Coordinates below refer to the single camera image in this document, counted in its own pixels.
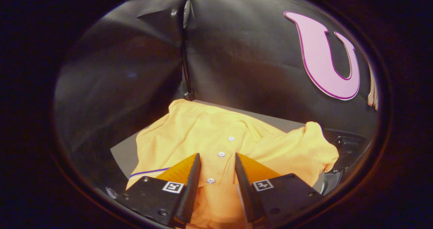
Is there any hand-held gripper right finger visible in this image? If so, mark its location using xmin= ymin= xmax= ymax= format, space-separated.
xmin=234 ymin=153 xmax=324 ymax=229

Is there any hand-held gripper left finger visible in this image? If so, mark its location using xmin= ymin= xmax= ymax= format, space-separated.
xmin=122 ymin=153 xmax=202 ymax=228

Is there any orange button shirt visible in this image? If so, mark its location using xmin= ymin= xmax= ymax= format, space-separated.
xmin=126 ymin=99 xmax=339 ymax=229

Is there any dark transparent washing machine lid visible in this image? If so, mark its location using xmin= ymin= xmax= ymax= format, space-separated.
xmin=320 ymin=129 xmax=371 ymax=196

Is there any black backdrop stand pole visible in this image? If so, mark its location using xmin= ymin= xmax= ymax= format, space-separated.
xmin=175 ymin=0 xmax=197 ymax=101

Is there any beige cabinet with dark frame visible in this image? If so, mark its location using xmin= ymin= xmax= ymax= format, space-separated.
xmin=110 ymin=100 xmax=326 ymax=192

